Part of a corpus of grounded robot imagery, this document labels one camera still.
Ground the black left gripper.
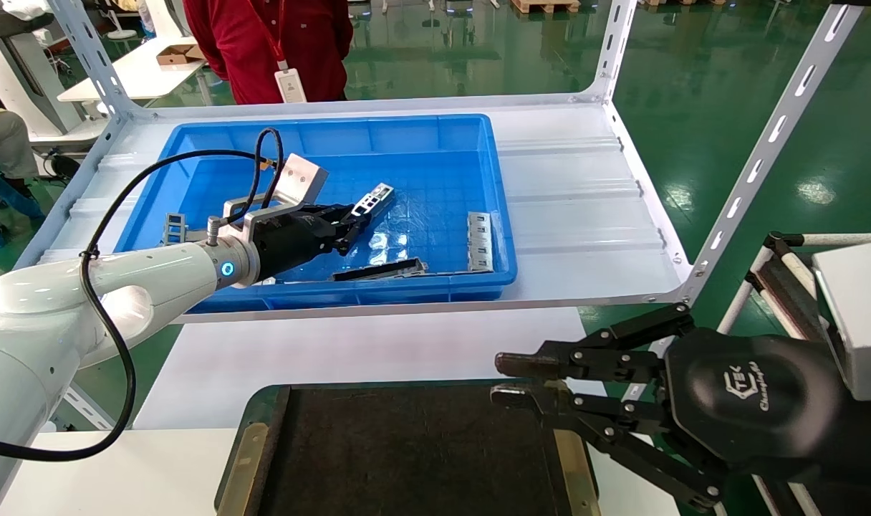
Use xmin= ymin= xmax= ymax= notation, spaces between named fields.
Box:
xmin=252 ymin=204 xmax=372 ymax=282

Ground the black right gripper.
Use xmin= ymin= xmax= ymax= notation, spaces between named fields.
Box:
xmin=489 ymin=300 xmax=871 ymax=514

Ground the silver bracket with square holes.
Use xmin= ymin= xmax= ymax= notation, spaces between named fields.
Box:
xmin=349 ymin=183 xmax=395 ymax=216

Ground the black felt-lined container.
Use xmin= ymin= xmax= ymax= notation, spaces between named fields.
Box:
xmin=214 ymin=379 xmax=602 ymax=516

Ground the long black metal strip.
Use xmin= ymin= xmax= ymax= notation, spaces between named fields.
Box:
xmin=329 ymin=257 xmax=428 ymax=282

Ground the blue plastic bin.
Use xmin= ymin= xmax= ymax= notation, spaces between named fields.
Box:
xmin=110 ymin=114 xmax=519 ymax=315

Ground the white ID badge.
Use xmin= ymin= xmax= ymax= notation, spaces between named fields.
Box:
xmin=274 ymin=68 xmax=308 ymax=105

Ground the white slotted-angle rack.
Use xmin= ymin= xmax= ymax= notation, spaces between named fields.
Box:
xmin=13 ymin=0 xmax=871 ymax=431

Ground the person in red shirt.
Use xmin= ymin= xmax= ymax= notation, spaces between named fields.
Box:
xmin=183 ymin=0 xmax=355 ymax=107

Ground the small open cardboard box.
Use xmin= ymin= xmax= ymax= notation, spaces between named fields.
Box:
xmin=155 ymin=44 xmax=206 ymax=67

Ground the white desk with cardboard box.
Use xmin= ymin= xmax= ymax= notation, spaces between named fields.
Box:
xmin=57 ymin=35 xmax=208 ymax=105

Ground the wooden pallet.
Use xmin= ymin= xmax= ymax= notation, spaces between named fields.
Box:
xmin=510 ymin=0 xmax=582 ymax=16

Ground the seated person with shoe covers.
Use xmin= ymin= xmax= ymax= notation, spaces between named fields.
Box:
xmin=0 ymin=107 xmax=44 ymax=248

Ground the white machine base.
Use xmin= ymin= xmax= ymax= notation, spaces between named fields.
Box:
xmin=0 ymin=0 xmax=111 ymax=156

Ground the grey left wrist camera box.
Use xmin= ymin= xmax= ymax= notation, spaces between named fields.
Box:
xmin=222 ymin=152 xmax=329 ymax=244

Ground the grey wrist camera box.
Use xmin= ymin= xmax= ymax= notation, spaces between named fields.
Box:
xmin=811 ymin=240 xmax=871 ymax=403
xmin=222 ymin=152 xmax=329 ymax=244

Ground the silver notched metal bracket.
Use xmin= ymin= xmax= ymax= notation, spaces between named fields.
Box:
xmin=466 ymin=211 xmax=494 ymax=274

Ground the red lanyard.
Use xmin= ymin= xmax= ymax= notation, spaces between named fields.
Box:
xmin=252 ymin=0 xmax=288 ymax=72

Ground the white tube cart frame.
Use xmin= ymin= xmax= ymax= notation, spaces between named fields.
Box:
xmin=718 ymin=230 xmax=871 ymax=516

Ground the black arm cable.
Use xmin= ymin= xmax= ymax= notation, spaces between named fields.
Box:
xmin=0 ymin=127 xmax=285 ymax=463

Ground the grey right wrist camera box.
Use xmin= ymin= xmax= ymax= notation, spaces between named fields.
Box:
xmin=811 ymin=240 xmax=871 ymax=403

